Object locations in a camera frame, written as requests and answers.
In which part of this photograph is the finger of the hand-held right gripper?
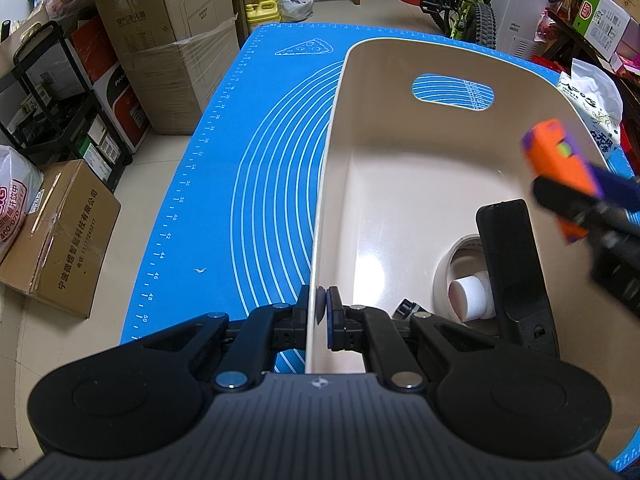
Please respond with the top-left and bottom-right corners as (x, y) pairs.
(532, 175), (640, 241)
(592, 165), (640, 210)

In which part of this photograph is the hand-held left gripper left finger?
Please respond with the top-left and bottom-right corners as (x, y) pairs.
(131, 285), (308, 392)

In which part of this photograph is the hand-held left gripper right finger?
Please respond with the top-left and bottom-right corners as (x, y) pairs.
(327, 286), (501, 392)

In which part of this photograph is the orange purple toy block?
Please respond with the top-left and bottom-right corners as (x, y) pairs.
(520, 119), (603, 244)

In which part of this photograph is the white pill bottle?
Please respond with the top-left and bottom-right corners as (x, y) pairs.
(447, 271), (497, 322)

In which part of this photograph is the cream plastic bin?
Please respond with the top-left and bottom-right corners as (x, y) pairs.
(302, 37), (623, 376)

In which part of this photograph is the black remote control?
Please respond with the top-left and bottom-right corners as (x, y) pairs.
(475, 199), (561, 358)

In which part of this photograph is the white rice bag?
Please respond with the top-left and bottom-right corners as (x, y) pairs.
(557, 58), (625, 153)

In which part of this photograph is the beige tape roll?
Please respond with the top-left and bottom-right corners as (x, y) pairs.
(432, 234), (501, 333)

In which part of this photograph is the dark wooden table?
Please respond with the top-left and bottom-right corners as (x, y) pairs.
(542, 7), (640, 91)

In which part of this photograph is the blue silicone baking mat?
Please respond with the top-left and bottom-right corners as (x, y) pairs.
(119, 22), (640, 476)

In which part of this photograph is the green white carton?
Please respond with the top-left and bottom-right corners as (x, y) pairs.
(572, 0), (632, 58)

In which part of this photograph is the green black bicycle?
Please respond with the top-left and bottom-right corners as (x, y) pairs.
(420, 0), (497, 51)

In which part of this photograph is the white appliance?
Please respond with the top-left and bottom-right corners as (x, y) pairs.
(495, 0), (571, 63)

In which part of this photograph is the brown cardboard box black print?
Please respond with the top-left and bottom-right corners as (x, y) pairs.
(0, 159), (122, 318)

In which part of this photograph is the red white appliance box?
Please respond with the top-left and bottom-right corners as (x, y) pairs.
(92, 62), (151, 153)

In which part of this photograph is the white plastic bag red print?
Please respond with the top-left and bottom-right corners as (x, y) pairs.
(0, 144), (45, 261)

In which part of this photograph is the black metal rack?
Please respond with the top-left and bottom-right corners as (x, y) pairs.
(0, 19), (135, 196)

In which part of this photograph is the white printed cardboard box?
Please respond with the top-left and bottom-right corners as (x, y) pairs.
(94, 0), (236, 63)

